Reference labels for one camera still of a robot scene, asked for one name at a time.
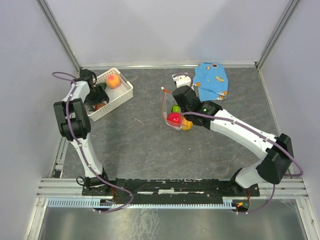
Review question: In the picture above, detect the brown egg toy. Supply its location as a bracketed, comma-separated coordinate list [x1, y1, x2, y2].
[95, 103, 106, 111]

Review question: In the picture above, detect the blue patterned cloth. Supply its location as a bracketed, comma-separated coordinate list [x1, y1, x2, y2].
[193, 62, 229, 102]

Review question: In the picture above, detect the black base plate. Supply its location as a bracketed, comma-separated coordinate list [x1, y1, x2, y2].
[76, 177, 260, 206]

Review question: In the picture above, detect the aluminium frame rail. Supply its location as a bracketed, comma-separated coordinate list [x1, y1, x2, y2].
[36, 178, 309, 199]

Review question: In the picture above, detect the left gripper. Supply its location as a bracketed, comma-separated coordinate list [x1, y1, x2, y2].
[84, 84, 110, 113]

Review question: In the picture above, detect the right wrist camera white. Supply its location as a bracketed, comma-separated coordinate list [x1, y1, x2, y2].
[172, 73, 193, 88]

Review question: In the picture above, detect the clear zip top bag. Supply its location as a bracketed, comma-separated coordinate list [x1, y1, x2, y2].
[160, 87, 187, 131]

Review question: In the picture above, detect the green watermelon toy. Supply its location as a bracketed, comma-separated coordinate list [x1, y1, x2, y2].
[171, 104, 181, 113]

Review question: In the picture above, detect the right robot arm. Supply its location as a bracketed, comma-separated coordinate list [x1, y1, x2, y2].
[172, 85, 294, 196]

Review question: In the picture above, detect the dark green avocado toy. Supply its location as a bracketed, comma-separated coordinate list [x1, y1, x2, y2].
[99, 82, 107, 90]

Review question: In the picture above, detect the red apple toy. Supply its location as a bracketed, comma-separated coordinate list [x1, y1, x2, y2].
[166, 112, 183, 126]

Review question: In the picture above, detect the yellow lemon toy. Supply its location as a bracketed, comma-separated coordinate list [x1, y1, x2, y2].
[181, 118, 193, 131]

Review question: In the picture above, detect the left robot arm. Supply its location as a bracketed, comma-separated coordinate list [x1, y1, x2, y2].
[52, 69, 111, 196]

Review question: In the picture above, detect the peach toy fruit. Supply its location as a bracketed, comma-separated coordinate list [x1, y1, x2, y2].
[105, 74, 121, 89]

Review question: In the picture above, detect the light blue cable duct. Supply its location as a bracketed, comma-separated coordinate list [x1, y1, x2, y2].
[47, 197, 236, 210]

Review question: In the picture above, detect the white plastic basket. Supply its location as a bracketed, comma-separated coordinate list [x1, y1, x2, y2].
[86, 68, 133, 122]

